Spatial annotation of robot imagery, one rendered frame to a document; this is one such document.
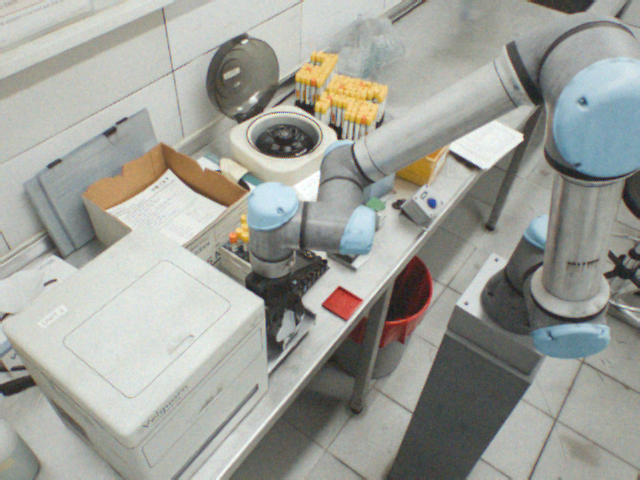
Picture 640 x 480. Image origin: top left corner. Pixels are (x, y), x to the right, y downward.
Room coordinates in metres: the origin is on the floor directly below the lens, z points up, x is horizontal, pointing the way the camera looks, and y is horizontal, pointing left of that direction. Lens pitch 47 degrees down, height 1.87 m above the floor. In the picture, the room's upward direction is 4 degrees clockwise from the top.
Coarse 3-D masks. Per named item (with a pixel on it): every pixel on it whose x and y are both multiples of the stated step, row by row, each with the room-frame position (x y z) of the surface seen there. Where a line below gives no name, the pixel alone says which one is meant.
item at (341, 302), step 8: (336, 288) 0.77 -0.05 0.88; (344, 288) 0.77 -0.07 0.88; (328, 296) 0.74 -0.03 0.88; (336, 296) 0.75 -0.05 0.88; (344, 296) 0.75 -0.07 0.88; (352, 296) 0.75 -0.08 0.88; (328, 304) 0.72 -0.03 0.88; (336, 304) 0.73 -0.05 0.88; (344, 304) 0.73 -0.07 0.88; (352, 304) 0.73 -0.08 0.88; (360, 304) 0.73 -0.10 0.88; (336, 312) 0.70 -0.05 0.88; (344, 312) 0.71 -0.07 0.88; (352, 312) 0.70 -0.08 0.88
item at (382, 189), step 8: (392, 176) 1.10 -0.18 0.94; (376, 184) 1.05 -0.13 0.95; (384, 184) 1.08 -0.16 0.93; (392, 184) 1.11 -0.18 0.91; (368, 192) 1.04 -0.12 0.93; (376, 192) 1.06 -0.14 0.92; (384, 192) 1.08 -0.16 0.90; (392, 192) 1.10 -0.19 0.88; (368, 200) 1.04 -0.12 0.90; (384, 200) 1.07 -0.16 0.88
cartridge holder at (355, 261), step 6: (330, 252) 0.87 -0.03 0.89; (336, 258) 0.86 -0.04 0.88; (342, 258) 0.85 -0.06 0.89; (348, 258) 0.84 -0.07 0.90; (354, 258) 0.84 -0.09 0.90; (360, 258) 0.85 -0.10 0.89; (366, 258) 0.86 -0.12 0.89; (348, 264) 0.84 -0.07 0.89; (354, 264) 0.83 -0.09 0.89; (360, 264) 0.84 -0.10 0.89
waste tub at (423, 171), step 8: (448, 144) 1.22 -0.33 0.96; (440, 152) 1.17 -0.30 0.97; (448, 152) 1.24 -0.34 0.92; (424, 160) 1.14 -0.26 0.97; (432, 160) 1.13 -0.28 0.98; (440, 160) 1.18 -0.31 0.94; (408, 168) 1.16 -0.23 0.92; (416, 168) 1.15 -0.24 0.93; (424, 168) 1.14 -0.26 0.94; (432, 168) 1.13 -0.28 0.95; (440, 168) 1.21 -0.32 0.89; (400, 176) 1.17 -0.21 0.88; (408, 176) 1.16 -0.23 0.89; (416, 176) 1.15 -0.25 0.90; (424, 176) 1.14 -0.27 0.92; (432, 176) 1.15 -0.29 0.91; (416, 184) 1.15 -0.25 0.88; (424, 184) 1.14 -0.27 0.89
